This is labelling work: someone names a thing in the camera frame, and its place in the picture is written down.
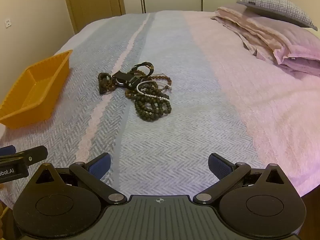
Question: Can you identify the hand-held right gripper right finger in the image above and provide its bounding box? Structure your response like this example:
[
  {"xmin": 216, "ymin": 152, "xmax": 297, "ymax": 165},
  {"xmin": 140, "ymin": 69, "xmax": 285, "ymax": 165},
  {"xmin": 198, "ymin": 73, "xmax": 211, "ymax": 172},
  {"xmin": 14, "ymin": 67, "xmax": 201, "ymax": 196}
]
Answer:
[{"xmin": 193, "ymin": 152, "xmax": 285, "ymax": 205}]

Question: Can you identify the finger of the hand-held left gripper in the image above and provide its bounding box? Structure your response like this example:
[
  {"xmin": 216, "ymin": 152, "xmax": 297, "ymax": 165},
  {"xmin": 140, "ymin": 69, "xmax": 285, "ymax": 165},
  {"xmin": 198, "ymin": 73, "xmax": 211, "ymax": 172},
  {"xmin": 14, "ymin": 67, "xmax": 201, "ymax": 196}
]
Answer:
[
  {"xmin": 0, "ymin": 145, "xmax": 16, "ymax": 157},
  {"xmin": 0, "ymin": 145, "xmax": 48, "ymax": 167}
]

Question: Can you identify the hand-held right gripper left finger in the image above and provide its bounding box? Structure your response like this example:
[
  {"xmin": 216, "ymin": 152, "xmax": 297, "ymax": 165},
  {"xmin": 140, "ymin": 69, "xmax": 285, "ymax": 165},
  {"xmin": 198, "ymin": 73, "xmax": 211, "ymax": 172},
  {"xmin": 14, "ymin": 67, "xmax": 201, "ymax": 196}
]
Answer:
[{"xmin": 36, "ymin": 152, "xmax": 127, "ymax": 206}]

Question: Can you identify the orange plastic tray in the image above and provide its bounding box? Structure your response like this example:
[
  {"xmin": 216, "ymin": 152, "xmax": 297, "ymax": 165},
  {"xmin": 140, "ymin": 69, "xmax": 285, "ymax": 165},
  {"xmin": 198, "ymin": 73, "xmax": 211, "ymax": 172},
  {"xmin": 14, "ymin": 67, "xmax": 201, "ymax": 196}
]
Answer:
[{"xmin": 0, "ymin": 49, "xmax": 73, "ymax": 130}]

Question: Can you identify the long dark bead necklace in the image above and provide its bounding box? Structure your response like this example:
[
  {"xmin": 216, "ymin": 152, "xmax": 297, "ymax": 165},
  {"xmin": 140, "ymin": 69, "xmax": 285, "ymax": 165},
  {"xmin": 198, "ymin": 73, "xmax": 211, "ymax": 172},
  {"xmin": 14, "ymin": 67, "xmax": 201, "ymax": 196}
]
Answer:
[{"xmin": 125, "ymin": 80, "xmax": 173, "ymax": 122}]

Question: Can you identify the dark bead bracelet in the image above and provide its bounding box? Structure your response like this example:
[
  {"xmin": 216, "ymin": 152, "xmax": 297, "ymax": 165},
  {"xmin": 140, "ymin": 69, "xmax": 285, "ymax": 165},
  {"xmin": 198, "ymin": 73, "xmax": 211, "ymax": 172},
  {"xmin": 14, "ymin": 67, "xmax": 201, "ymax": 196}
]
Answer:
[{"xmin": 98, "ymin": 72, "xmax": 116, "ymax": 95}]

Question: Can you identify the white pearl necklace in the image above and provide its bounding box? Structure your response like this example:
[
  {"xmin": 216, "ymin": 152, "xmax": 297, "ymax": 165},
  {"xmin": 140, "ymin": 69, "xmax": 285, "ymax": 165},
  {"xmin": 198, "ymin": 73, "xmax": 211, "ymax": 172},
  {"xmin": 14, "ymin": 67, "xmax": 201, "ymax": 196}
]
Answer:
[{"xmin": 136, "ymin": 79, "xmax": 172, "ymax": 100}]

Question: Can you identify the black wrist watch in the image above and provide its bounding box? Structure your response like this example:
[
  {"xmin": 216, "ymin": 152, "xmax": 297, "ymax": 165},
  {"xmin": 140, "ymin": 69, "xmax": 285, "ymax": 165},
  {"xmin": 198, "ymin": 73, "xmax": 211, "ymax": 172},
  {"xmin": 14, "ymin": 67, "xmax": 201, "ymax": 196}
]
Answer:
[{"xmin": 112, "ymin": 71, "xmax": 140, "ymax": 88}]

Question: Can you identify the black leather bracelet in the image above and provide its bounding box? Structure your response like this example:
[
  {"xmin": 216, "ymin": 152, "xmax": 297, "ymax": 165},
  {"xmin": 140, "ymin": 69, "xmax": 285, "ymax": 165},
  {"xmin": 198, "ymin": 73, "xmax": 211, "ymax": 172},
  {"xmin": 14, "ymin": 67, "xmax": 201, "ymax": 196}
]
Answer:
[{"xmin": 129, "ymin": 61, "xmax": 154, "ymax": 77}]

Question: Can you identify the pink folded blanket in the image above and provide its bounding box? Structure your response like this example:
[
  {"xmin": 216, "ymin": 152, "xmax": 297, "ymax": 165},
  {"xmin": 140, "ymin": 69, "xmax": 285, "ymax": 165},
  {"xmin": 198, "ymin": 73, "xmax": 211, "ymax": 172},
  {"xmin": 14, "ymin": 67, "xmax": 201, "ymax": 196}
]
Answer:
[{"xmin": 250, "ymin": 12, "xmax": 320, "ymax": 77}]

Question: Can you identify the wooden door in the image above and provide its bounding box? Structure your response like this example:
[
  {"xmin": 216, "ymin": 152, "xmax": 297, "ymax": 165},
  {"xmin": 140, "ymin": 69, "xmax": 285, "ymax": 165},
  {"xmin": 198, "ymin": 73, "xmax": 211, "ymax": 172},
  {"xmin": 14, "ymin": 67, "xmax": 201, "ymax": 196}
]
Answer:
[{"xmin": 61, "ymin": 0, "xmax": 126, "ymax": 34}]

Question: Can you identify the grey checked pillow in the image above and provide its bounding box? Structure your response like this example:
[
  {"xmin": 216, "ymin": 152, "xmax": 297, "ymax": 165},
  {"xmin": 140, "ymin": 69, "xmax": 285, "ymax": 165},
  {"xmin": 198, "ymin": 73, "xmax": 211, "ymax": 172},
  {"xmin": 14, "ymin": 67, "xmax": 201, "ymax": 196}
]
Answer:
[{"xmin": 236, "ymin": 0, "xmax": 318, "ymax": 32}]

